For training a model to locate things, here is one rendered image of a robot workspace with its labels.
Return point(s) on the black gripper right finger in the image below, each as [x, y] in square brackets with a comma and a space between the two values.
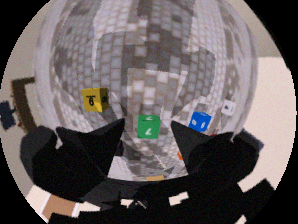
[195, 146]

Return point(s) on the blue block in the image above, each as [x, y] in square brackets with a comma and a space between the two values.
[200, 121]

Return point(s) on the small green block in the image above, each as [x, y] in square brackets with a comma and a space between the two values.
[148, 127]

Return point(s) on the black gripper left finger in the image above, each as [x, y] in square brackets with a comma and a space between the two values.
[98, 145]

